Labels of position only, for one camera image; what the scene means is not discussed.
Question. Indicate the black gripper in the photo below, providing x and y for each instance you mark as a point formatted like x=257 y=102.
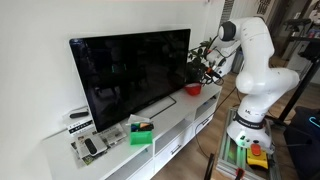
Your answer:
x=213 y=73

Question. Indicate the red bowl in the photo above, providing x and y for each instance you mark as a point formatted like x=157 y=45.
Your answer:
x=193 y=89

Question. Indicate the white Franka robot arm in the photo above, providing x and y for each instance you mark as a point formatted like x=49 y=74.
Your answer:
x=263 y=66

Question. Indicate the green leafy houseplant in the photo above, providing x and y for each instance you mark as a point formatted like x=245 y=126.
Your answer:
x=196 y=56

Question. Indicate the white TV cabinet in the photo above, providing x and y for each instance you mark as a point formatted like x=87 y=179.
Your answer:
x=166 y=133

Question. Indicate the black flat screen television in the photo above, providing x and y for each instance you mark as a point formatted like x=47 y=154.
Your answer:
x=130 y=73

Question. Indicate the white tissue paper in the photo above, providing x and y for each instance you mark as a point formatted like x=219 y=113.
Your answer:
x=136 y=119

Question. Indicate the green plastic box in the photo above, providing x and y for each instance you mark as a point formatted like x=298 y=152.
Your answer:
x=141 y=137

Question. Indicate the yellow emergency stop box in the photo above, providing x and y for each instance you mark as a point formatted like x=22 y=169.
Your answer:
x=257 y=158

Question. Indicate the black tripod stand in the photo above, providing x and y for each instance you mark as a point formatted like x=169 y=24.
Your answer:
x=300 y=86

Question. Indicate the folded newspaper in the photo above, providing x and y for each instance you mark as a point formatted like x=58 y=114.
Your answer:
x=113 y=134

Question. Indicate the black chair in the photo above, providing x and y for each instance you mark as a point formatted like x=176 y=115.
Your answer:
x=305 y=143

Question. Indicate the grey flat device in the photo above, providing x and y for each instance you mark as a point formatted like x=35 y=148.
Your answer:
x=96 y=142

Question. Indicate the black remote control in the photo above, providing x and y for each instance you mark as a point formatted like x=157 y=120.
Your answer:
x=79 y=114
x=90 y=146

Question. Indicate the white set-top box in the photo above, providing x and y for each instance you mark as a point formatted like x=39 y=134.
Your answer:
x=79 y=126

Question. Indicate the printed magazine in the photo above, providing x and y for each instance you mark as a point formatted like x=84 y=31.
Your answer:
x=85 y=159

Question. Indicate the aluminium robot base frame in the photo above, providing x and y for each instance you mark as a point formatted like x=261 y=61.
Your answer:
x=230 y=156

